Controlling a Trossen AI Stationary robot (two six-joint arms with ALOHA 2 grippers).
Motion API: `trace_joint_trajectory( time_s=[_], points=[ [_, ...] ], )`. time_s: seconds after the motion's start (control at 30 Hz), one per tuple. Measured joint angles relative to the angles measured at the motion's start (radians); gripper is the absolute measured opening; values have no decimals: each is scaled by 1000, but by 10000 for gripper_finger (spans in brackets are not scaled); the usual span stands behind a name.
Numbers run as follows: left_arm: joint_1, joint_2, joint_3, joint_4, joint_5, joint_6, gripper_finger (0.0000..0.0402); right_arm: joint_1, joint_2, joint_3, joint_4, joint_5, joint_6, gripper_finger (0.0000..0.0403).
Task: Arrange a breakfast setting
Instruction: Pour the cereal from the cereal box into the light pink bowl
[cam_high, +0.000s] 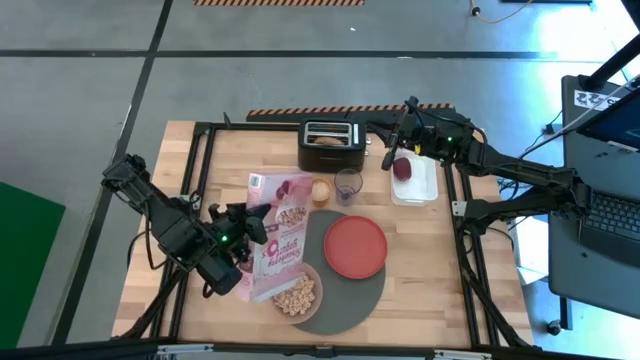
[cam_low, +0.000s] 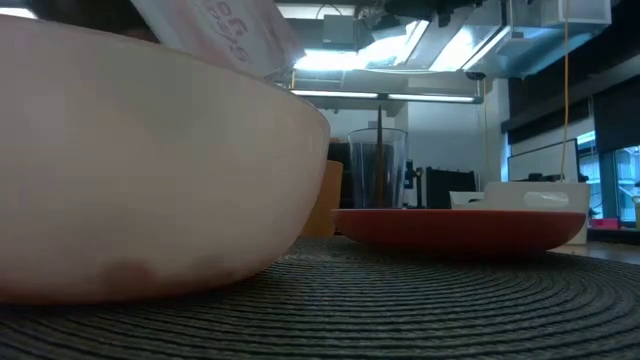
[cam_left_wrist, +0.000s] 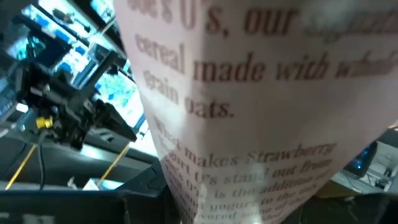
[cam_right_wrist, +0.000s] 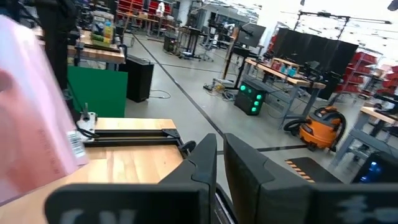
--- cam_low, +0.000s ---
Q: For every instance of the pink cereal box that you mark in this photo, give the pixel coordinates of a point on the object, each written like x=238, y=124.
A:
x=225, y=30

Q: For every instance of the wooden spoon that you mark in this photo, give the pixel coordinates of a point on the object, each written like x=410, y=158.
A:
x=379, y=150

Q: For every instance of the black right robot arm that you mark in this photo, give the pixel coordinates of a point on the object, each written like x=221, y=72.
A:
x=425, y=7

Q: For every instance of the pink bowl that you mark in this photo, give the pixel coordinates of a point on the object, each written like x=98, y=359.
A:
x=150, y=175

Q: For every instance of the bright ceiling light panel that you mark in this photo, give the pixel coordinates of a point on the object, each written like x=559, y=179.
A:
x=330, y=60

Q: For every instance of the grey ceiling box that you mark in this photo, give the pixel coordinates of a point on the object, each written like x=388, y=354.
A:
x=340, y=32

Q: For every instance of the fluorescent light tube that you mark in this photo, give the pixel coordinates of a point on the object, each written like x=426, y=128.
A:
x=335, y=94
x=430, y=98

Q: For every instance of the orange cup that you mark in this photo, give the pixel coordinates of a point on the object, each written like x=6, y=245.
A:
x=327, y=200

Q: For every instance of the clear drinking glass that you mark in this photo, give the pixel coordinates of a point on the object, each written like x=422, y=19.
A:
x=395, y=170

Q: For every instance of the black rectangular panel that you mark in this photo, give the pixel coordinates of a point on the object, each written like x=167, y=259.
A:
x=450, y=187

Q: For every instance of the red plate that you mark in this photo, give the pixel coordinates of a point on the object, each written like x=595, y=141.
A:
x=450, y=230

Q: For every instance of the grey round woven placemat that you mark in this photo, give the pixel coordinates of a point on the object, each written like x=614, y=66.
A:
x=400, y=310

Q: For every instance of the white plastic tray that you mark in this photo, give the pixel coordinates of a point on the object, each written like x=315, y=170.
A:
x=505, y=197

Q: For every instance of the small pink box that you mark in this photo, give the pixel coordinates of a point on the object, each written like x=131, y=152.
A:
x=605, y=224

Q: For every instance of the window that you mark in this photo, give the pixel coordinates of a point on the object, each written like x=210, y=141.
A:
x=627, y=185

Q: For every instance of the dome ceiling camera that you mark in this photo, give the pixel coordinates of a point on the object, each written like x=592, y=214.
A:
x=475, y=76

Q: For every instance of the silver rectangular ventilation duct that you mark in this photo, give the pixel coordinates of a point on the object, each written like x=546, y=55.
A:
x=525, y=45

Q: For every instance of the black aluminium table frame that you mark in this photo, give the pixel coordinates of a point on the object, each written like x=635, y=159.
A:
x=615, y=236

